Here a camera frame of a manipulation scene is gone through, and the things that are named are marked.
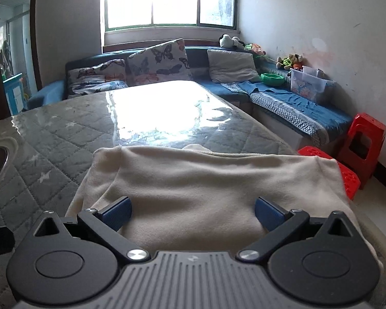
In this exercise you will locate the flat butterfly print pillow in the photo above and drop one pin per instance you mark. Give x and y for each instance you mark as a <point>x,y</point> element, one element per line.
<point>96,77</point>

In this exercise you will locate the cream sweatshirt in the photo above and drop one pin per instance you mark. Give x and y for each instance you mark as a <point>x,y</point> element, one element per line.
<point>212,183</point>

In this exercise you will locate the panda plush toy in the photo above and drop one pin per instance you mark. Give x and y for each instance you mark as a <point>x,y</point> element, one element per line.
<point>228,41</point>

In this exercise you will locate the clear plastic storage box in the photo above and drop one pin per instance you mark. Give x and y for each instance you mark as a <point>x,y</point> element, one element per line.
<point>308,87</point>

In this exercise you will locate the brown green plush toys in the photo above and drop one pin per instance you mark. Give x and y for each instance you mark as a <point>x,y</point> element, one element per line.
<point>291,61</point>

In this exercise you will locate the small blue cabinet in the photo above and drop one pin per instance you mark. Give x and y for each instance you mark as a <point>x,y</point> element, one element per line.
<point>13,93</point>

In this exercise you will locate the blue corner sofa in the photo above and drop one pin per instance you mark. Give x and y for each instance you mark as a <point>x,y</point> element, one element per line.
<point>276,103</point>

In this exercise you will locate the green plastic bowl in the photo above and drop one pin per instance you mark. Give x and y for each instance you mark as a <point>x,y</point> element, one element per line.
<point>271,79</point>

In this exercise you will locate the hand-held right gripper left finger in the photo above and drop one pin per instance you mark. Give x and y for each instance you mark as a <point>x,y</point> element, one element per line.
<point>117,214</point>

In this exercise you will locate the pink green plush toy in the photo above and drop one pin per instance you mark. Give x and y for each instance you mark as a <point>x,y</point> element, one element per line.
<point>255,50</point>

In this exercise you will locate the dark wooden door frame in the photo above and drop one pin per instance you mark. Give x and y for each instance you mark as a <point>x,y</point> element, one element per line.
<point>35,38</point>

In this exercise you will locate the grey pillow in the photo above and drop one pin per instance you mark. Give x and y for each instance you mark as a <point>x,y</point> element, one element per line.
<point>231,66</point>

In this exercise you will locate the green framed window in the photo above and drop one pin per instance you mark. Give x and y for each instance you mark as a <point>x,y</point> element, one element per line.
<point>167,0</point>

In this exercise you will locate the red perforated plastic stool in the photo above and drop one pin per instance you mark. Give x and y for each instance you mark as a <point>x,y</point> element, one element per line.
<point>349,177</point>

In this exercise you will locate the upright butterfly print pillow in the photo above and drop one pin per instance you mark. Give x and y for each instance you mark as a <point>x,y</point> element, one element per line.
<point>157,61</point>

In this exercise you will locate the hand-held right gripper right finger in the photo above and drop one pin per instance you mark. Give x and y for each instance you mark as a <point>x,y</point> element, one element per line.
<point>268,214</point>

